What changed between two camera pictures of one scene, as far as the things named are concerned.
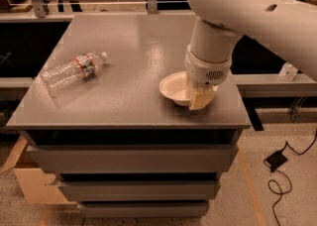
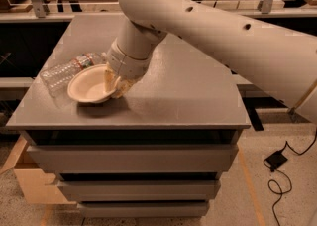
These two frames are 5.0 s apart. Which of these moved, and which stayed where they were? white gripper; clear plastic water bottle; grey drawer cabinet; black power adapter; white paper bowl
Moved: white gripper; white paper bowl
Stayed: black power adapter; clear plastic water bottle; grey drawer cabinet
